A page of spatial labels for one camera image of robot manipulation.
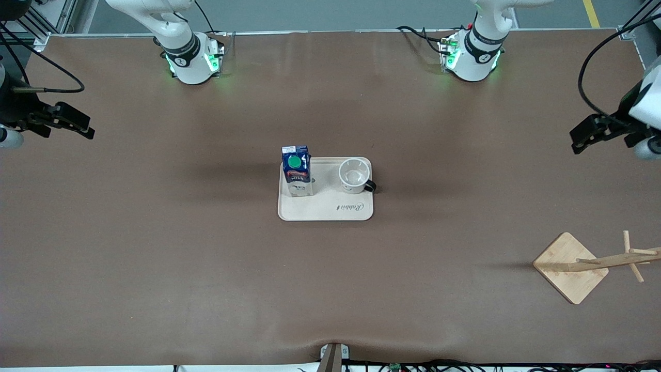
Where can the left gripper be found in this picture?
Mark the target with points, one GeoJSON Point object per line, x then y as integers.
{"type": "Point", "coordinates": [621, 123]}

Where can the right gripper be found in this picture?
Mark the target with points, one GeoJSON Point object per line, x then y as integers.
{"type": "Point", "coordinates": [15, 110]}

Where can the blue milk carton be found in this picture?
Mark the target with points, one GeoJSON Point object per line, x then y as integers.
{"type": "Point", "coordinates": [297, 173]}

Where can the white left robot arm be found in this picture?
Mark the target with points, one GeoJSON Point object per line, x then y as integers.
{"type": "Point", "coordinates": [475, 51]}

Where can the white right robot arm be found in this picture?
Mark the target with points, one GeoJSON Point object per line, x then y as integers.
{"type": "Point", "coordinates": [186, 57]}

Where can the beige plastic tray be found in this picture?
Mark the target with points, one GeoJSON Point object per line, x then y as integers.
{"type": "Point", "coordinates": [325, 204]}

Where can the wooden mug stand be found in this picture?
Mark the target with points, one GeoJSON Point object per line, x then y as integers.
{"type": "Point", "coordinates": [573, 287]}

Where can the small green circuit board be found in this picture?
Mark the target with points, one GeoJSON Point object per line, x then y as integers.
{"type": "Point", "coordinates": [396, 367]}

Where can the aluminium frame profile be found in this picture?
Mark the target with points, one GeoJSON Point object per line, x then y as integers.
{"type": "Point", "coordinates": [626, 34]}
{"type": "Point", "coordinates": [44, 23]}

